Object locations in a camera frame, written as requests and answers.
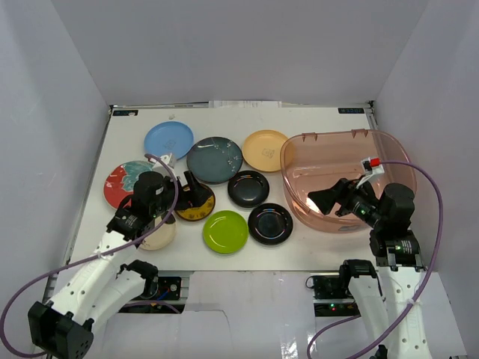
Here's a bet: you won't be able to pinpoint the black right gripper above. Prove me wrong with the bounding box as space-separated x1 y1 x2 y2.
308 174 385 228

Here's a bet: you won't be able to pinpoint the dark teal blossom plate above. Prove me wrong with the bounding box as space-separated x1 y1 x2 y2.
186 136 243 184

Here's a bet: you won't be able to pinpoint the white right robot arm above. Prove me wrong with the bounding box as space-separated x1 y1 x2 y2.
308 179 432 358

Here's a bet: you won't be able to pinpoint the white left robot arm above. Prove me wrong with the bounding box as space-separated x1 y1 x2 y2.
28 171 213 358

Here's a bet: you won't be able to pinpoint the pink transparent plastic bin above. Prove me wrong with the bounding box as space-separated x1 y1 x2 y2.
280 128 418 233

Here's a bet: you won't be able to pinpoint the yellow patterned brown-rim plate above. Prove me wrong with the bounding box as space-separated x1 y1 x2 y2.
175 184 216 222

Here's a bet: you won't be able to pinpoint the lime green plate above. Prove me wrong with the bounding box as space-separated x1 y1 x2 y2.
202 210 249 254

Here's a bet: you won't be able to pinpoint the cream plate with flowers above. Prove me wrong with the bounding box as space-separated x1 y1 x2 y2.
139 217 177 251

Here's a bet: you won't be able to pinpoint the black glossy plate upper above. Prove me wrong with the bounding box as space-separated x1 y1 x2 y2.
228 171 270 208

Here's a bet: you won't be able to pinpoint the black glossy plate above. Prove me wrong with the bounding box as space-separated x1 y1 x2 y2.
228 171 270 208
248 203 293 246

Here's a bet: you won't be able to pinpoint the black glossy plate lower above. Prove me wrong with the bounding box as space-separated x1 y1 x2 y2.
248 203 293 246

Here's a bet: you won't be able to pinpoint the light blue plastic plate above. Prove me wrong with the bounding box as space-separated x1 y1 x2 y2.
144 121 194 159

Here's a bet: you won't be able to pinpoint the red teal floral plate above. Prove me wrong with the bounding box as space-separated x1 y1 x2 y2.
103 160 163 209

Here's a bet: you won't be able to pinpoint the orange plastic plate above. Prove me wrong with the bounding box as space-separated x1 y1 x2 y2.
242 130 288 172

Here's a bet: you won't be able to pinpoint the right black corner label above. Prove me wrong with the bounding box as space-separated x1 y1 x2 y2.
338 108 364 114

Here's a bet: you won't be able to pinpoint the black corner label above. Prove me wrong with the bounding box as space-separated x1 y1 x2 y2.
338 108 364 114
112 109 138 117

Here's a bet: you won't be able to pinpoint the white papers at back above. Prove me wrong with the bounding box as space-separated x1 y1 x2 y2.
209 100 282 108

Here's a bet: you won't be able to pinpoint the left black corner label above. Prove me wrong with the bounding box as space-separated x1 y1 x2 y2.
112 109 138 117

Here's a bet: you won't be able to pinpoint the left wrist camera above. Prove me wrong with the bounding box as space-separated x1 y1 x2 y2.
156 153 176 170

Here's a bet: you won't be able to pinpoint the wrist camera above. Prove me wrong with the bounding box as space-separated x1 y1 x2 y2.
361 157 385 181
156 153 176 170

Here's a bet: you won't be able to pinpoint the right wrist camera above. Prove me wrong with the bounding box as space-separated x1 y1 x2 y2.
361 157 385 181

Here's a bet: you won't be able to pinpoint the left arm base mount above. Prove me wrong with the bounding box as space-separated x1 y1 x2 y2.
123 275 184 313

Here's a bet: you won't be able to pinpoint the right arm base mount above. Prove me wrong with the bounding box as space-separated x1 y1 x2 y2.
305 274 359 318

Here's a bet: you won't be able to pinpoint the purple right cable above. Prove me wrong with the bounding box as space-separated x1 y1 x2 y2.
305 159 444 359

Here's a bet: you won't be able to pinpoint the purple cable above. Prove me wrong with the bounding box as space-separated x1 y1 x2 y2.
305 159 444 359
0 153 180 358

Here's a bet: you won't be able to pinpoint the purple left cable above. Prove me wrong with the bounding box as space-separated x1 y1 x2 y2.
0 153 180 358

